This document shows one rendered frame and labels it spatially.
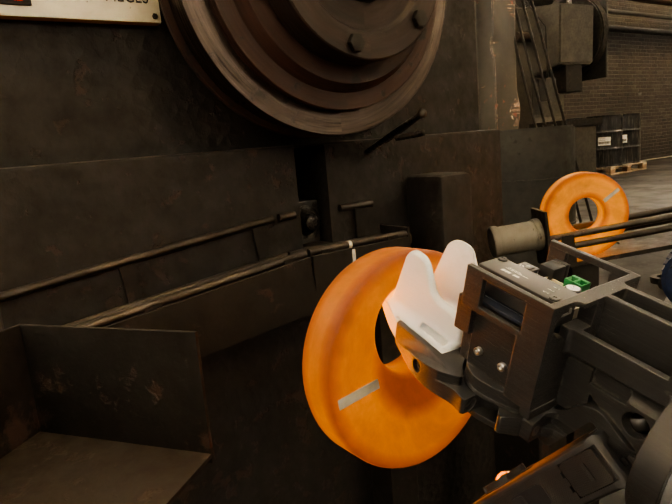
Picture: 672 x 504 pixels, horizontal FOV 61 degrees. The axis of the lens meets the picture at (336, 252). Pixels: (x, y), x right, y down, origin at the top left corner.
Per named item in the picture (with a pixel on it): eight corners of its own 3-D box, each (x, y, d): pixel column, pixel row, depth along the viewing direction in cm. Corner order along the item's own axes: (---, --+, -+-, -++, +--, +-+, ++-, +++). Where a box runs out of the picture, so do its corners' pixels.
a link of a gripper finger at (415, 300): (392, 220, 39) (498, 274, 32) (384, 297, 41) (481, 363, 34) (355, 228, 37) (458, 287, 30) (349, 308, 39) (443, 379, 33)
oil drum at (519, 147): (461, 270, 378) (455, 132, 362) (519, 254, 410) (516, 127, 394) (538, 283, 329) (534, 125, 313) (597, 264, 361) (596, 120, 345)
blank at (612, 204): (572, 270, 108) (579, 274, 105) (520, 209, 106) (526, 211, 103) (638, 216, 106) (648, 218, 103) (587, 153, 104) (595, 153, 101)
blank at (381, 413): (443, 219, 44) (477, 220, 42) (474, 397, 48) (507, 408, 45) (274, 286, 36) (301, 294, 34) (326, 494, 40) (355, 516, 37)
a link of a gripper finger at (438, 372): (436, 304, 37) (548, 375, 30) (432, 328, 38) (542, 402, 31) (379, 323, 34) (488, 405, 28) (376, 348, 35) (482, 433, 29)
